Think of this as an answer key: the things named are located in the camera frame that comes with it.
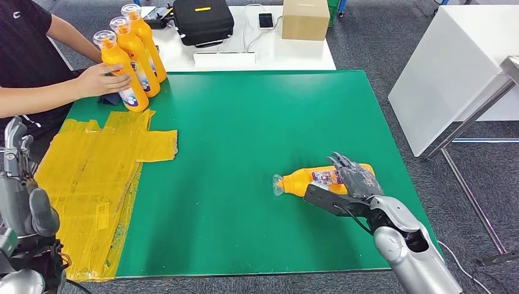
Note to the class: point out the person's right hand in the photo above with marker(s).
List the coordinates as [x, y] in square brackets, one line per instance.
[95, 83]

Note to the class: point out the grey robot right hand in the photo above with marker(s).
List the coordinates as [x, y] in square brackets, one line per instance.
[359, 182]

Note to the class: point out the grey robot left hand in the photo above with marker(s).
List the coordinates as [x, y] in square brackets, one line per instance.
[16, 203]

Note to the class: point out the orange detergent bottle clear cap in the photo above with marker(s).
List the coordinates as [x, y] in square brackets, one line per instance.
[142, 57]
[156, 57]
[114, 55]
[300, 184]

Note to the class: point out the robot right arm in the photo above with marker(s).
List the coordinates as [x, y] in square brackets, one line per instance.
[405, 259]

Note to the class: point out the person's right forearm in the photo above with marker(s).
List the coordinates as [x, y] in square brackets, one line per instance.
[36, 97]

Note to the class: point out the person's left forearm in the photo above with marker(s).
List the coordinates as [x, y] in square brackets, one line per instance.
[73, 38]

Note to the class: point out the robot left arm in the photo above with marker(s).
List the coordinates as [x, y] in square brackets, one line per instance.
[20, 284]

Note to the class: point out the dark blue folding stand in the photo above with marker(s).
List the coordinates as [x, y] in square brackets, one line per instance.
[109, 99]

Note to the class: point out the yellow tape patch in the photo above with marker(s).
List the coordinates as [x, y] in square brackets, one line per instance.
[89, 182]

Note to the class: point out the person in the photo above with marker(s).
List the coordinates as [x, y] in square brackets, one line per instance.
[24, 44]

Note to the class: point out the black handheld device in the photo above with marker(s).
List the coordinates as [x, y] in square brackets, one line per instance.
[159, 18]

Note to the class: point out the green table mat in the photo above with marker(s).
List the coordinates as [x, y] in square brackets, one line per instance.
[243, 142]

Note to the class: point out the black carrying case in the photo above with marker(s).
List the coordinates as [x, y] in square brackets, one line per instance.
[202, 24]

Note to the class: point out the white long box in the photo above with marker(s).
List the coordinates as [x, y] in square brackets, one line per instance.
[225, 59]

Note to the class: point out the large white side table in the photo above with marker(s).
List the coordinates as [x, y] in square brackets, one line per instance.
[454, 73]

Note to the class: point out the cardboard box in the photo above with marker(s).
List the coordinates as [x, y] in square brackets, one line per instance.
[306, 22]

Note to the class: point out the green crate stack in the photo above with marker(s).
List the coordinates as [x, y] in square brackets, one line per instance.
[332, 12]

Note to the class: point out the blue metal shelf rack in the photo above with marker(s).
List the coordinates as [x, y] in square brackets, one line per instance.
[343, 6]

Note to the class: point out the black smartphone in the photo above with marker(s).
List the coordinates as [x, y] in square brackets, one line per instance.
[266, 21]

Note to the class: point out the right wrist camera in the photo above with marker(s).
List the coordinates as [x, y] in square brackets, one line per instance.
[324, 199]

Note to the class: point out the steel frame stand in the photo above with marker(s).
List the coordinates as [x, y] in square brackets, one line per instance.
[470, 118]

